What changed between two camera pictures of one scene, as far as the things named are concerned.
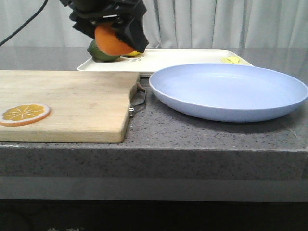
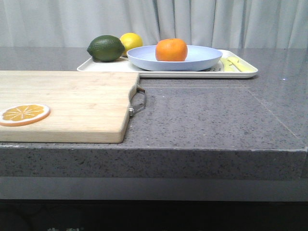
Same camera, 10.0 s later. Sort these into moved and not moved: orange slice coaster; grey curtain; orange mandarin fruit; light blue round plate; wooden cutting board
Moved: orange mandarin fruit; light blue round plate
Not moved: wooden cutting board; orange slice coaster; grey curtain
